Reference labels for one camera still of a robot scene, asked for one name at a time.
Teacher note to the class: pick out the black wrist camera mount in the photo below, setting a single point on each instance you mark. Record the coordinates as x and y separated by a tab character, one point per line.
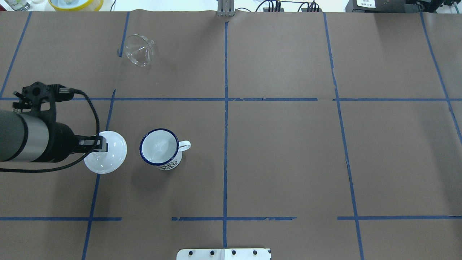
39	100

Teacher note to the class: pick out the white mug lid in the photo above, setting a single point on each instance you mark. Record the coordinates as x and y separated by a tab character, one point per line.
109	161

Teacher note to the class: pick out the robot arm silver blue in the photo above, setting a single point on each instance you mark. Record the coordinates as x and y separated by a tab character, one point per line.
25	138

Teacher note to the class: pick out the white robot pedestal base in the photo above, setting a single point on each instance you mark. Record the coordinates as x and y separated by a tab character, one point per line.
225	254

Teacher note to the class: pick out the white enamel mug blue rim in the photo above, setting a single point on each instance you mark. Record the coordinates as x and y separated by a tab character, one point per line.
162	149

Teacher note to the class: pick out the black computer box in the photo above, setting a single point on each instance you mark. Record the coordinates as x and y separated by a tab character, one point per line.
383	6

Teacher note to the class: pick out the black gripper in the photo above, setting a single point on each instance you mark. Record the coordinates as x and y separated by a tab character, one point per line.
59	141

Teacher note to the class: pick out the aluminium frame post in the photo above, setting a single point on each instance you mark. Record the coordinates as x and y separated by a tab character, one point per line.
225	8

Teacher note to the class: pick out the yellow rimmed bowl blue plate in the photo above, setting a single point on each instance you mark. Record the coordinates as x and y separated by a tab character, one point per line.
76	5

